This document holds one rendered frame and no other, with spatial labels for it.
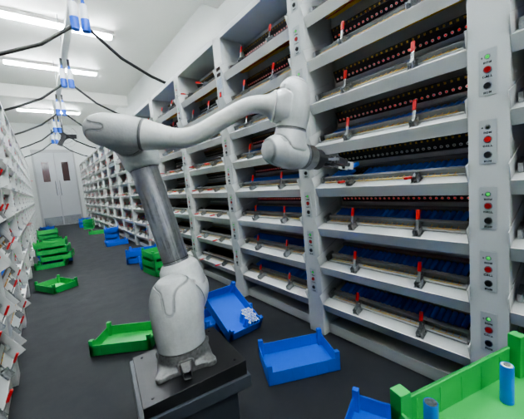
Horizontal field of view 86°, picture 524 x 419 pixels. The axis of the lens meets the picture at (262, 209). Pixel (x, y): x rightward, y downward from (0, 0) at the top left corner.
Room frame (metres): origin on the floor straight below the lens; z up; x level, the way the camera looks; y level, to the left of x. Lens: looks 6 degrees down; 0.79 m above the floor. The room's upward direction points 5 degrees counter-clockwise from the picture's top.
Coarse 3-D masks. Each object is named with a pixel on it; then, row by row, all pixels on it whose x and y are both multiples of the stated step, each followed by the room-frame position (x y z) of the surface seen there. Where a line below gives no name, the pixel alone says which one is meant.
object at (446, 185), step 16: (368, 160) 1.28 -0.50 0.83; (384, 160) 1.22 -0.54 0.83; (320, 176) 1.35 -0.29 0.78; (448, 176) 0.92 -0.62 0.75; (464, 176) 0.88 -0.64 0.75; (320, 192) 1.31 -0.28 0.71; (336, 192) 1.24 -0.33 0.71; (352, 192) 1.17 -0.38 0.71; (368, 192) 1.11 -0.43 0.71; (384, 192) 1.06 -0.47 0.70; (400, 192) 1.02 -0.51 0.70; (416, 192) 0.97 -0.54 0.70; (432, 192) 0.93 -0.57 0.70; (448, 192) 0.90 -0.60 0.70; (464, 192) 0.86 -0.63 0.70
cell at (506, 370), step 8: (504, 368) 0.41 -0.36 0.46; (512, 368) 0.41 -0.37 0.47; (504, 376) 0.41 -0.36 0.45; (512, 376) 0.41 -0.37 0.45; (504, 384) 0.41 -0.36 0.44; (512, 384) 0.41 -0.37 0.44; (504, 392) 0.41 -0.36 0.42; (512, 392) 0.41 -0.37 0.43; (504, 400) 0.41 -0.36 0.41; (512, 400) 0.41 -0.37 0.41
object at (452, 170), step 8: (432, 168) 0.97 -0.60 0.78; (440, 168) 0.95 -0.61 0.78; (448, 168) 0.93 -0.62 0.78; (456, 168) 0.91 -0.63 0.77; (464, 168) 0.89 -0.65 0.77; (328, 176) 1.33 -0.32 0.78; (336, 176) 1.28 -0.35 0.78; (344, 176) 1.24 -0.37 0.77; (360, 176) 1.18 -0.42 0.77; (368, 176) 1.15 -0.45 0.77; (376, 176) 1.13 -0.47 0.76; (384, 176) 1.10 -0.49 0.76; (392, 176) 1.08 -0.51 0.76; (400, 176) 1.05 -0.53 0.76; (424, 176) 0.97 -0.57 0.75; (432, 176) 0.95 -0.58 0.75
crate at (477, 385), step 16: (512, 336) 0.47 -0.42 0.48; (496, 352) 0.46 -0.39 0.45; (512, 352) 0.47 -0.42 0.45; (464, 368) 0.43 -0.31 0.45; (480, 368) 0.44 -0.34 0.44; (496, 368) 0.46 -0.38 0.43; (400, 384) 0.38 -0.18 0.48; (432, 384) 0.40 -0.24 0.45; (448, 384) 0.41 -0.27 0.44; (464, 384) 0.43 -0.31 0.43; (480, 384) 0.44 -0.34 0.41; (496, 384) 0.45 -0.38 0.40; (400, 400) 0.36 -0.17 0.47; (416, 400) 0.39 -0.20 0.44; (448, 400) 0.41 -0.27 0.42; (464, 400) 0.42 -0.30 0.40; (480, 400) 0.42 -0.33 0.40; (496, 400) 0.42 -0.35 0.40; (400, 416) 0.36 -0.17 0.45; (416, 416) 0.39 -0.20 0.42; (448, 416) 0.40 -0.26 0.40; (464, 416) 0.40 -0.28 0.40; (480, 416) 0.39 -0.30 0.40; (496, 416) 0.39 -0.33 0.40; (512, 416) 0.39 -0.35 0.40
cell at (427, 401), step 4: (424, 400) 0.36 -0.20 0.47; (428, 400) 0.36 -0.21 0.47; (432, 400) 0.36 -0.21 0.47; (424, 404) 0.35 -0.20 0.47; (428, 404) 0.35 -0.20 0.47; (432, 404) 0.35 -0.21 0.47; (436, 404) 0.35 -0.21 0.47; (424, 408) 0.35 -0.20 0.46; (428, 408) 0.35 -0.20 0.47; (432, 408) 0.35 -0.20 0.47; (436, 408) 0.35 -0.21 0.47; (424, 412) 0.35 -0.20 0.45; (428, 412) 0.35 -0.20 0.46; (432, 412) 0.35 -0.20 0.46; (436, 412) 0.35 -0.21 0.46; (424, 416) 0.35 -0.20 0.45; (428, 416) 0.35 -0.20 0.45; (432, 416) 0.35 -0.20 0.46; (436, 416) 0.35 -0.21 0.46
